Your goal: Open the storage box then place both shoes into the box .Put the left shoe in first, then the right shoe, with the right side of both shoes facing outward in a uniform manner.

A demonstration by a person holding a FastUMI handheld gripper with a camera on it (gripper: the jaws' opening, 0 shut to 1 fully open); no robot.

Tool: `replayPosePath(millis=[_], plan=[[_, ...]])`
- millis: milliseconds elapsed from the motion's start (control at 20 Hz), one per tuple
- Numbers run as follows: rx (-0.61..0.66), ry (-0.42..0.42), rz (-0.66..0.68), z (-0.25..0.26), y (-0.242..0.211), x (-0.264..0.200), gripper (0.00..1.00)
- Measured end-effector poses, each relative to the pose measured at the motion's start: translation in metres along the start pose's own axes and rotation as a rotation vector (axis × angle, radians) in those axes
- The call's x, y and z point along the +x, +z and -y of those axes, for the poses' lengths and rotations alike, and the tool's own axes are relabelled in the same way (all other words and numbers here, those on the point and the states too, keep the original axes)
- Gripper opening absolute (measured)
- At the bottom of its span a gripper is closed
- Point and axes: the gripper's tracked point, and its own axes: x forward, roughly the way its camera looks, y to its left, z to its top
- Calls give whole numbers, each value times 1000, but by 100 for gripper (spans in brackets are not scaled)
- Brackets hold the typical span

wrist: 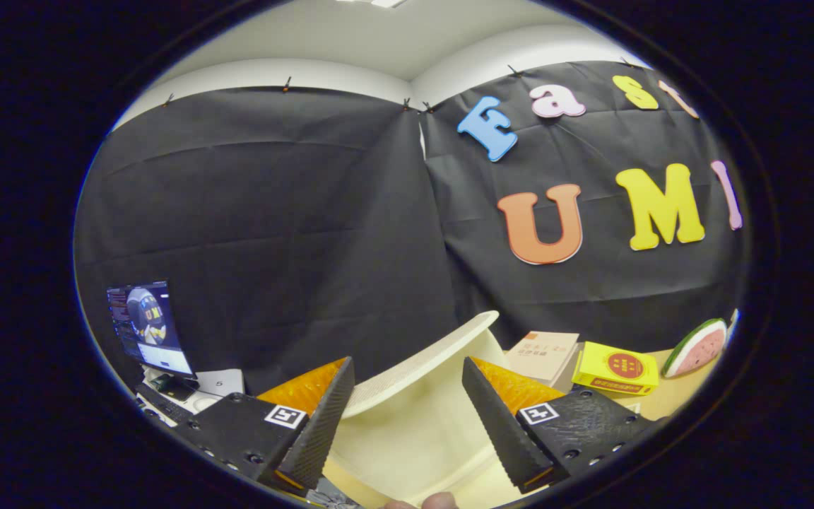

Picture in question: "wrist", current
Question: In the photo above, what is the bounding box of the yellow book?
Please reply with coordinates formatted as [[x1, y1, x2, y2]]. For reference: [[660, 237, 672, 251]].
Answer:
[[572, 341, 660, 395]]

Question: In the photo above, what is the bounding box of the beige fabric storage box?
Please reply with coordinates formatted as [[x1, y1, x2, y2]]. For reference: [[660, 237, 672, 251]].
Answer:
[[322, 310, 521, 509]]

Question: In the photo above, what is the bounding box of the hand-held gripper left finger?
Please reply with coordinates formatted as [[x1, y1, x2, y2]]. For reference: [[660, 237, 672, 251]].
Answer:
[[174, 356, 355, 493]]

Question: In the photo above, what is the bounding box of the beige book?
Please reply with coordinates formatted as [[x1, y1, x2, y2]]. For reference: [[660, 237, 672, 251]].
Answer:
[[505, 330, 581, 388]]

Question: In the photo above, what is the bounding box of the white paper sheet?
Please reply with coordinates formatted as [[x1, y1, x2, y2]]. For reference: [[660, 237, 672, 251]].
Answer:
[[195, 369, 245, 397]]

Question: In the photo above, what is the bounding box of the watermelon plush toy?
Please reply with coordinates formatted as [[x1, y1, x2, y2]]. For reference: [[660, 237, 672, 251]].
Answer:
[[661, 318, 728, 379]]

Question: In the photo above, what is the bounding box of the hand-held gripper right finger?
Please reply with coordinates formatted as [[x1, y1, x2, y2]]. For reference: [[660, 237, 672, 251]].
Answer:
[[461, 356, 666, 494]]

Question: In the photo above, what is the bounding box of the black keyboard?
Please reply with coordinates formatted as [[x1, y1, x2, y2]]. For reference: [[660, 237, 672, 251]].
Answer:
[[135, 382, 197, 425]]

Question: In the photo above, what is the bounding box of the computer monitor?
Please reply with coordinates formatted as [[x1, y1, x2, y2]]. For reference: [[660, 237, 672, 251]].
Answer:
[[105, 280, 196, 378]]

